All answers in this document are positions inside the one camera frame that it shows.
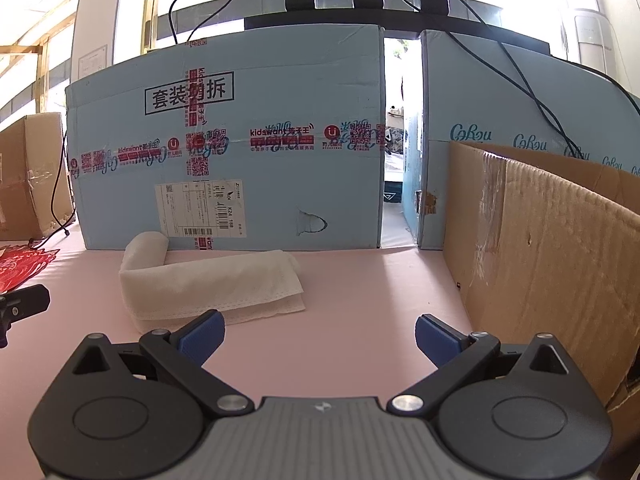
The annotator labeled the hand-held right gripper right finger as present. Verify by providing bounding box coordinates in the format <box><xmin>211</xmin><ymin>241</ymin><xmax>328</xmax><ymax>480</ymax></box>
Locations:
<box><xmin>386</xmin><ymin>313</ymin><xmax>581</xmax><ymax>417</ymax></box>

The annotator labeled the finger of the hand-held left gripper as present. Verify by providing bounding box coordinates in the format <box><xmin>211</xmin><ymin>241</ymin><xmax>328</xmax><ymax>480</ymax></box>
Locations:
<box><xmin>0</xmin><ymin>284</ymin><xmax>51</xmax><ymax>349</ymax></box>

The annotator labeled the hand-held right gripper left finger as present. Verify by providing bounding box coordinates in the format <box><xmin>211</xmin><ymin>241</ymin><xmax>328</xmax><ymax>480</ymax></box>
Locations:
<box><xmin>65</xmin><ymin>309</ymin><xmax>254</xmax><ymax>417</ymax></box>

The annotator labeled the white cloth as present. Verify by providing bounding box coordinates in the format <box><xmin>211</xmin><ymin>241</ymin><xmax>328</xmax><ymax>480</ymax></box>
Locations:
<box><xmin>118</xmin><ymin>231</ymin><xmax>307</xmax><ymax>334</ymax></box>

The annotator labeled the red paper cutting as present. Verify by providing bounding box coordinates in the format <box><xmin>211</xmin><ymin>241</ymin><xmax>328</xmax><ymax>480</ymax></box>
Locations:
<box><xmin>0</xmin><ymin>244</ymin><xmax>61</xmax><ymax>295</ymax></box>

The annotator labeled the taped brown cardboard box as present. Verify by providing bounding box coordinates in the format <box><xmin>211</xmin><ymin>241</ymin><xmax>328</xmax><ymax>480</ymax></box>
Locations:
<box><xmin>0</xmin><ymin>112</ymin><xmax>77</xmax><ymax>242</ymax></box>

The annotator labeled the open brown cardboard box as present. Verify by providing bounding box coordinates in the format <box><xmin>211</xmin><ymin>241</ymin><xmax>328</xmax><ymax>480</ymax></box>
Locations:
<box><xmin>442</xmin><ymin>140</ymin><xmax>640</xmax><ymax>456</ymax></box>

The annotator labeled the large blue cardboard box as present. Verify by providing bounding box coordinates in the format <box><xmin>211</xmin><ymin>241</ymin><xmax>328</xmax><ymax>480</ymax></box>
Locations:
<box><xmin>65</xmin><ymin>24</ymin><xmax>386</xmax><ymax>252</ymax></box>

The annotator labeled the white air conditioner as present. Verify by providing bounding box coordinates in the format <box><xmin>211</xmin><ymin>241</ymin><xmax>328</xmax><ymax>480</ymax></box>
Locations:
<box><xmin>572</xmin><ymin>9</ymin><xmax>610</xmax><ymax>77</ymax></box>

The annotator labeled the black cable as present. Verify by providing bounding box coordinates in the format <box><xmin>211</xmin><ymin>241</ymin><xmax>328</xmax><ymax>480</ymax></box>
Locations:
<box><xmin>442</xmin><ymin>0</ymin><xmax>640</xmax><ymax>161</ymax></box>
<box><xmin>169</xmin><ymin>0</ymin><xmax>301</xmax><ymax>46</ymax></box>
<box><xmin>30</xmin><ymin>130</ymin><xmax>77</xmax><ymax>251</ymax></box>

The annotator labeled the wooden door frame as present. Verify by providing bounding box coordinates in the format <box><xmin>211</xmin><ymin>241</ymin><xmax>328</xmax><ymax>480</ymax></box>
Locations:
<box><xmin>0</xmin><ymin>45</ymin><xmax>47</xmax><ymax>117</ymax></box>

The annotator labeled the framed wall notice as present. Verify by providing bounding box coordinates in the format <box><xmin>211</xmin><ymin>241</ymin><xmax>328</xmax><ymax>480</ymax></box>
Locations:
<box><xmin>78</xmin><ymin>44</ymin><xmax>108</xmax><ymax>81</ymax></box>

